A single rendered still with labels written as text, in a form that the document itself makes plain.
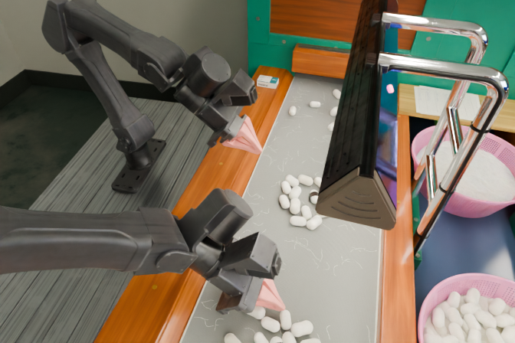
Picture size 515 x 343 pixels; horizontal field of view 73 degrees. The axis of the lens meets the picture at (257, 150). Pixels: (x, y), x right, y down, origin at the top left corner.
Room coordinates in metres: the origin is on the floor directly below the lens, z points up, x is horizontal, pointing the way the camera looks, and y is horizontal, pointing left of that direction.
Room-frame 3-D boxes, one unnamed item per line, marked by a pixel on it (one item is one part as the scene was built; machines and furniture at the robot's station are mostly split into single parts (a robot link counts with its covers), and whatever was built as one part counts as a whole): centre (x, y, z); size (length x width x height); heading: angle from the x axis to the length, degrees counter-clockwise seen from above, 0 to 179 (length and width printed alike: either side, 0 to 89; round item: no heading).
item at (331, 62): (0.95, -0.26, 0.83); 0.30 x 0.06 x 0.07; 73
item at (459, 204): (0.60, -0.50, 0.72); 0.27 x 0.27 x 0.10
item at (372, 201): (0.52, -0.19, 1.08); 0.62 x 0.08 x 0.07; 163
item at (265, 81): (0.93, -0.03, 0.77); 0.06 x 0.04 x 0.02; 73
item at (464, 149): (0.49, -0.26, 0.90); 0.20 x 0.19 x 0.45; 163
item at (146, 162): (0.68, 0.32, 0.71); 0.20 x 0.07 x 0.08; 168
